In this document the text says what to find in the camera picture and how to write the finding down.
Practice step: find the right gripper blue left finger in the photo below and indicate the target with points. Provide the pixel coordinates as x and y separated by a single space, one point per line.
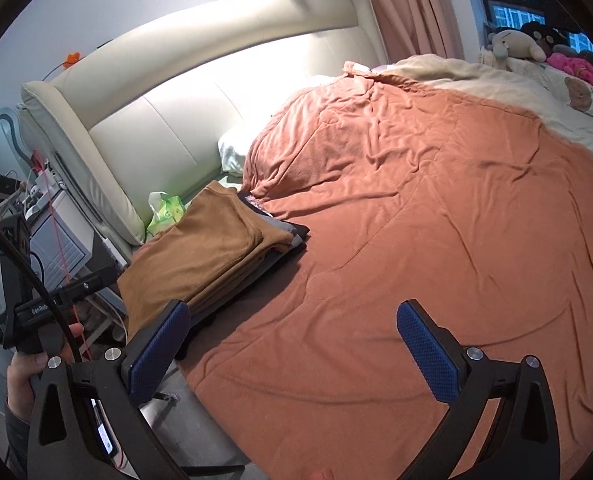
64 441

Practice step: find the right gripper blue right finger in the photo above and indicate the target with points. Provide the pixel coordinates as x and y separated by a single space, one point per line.
522 441

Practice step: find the olive brown printed t-shirt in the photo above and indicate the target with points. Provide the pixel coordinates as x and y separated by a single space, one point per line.
160 271

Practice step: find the folded grey clothes stack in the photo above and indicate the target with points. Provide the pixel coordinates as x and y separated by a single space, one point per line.
235 251

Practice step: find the person left hand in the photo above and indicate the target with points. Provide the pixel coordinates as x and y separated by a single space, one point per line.
20 394

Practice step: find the green tissue pack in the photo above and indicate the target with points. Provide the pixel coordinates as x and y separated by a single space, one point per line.
166 211

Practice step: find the orange brown bed blanket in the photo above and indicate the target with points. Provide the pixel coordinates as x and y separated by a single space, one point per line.
470 206

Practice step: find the cream padded headboard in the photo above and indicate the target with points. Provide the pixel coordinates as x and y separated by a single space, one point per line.
144 112

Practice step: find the white pillow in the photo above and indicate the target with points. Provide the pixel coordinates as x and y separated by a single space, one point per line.
235 143

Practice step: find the cream bear print duvet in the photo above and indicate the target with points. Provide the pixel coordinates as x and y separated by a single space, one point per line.
563 102

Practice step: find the pink plush fabric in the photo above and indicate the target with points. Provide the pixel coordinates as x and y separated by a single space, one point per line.
571 65

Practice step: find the white plush toy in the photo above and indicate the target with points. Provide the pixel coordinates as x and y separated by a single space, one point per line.
512 43

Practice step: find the dark plush toy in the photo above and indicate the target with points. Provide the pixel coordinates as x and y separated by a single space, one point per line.
545 36

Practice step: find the left pink curtain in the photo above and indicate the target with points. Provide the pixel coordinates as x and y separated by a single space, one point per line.
411 27

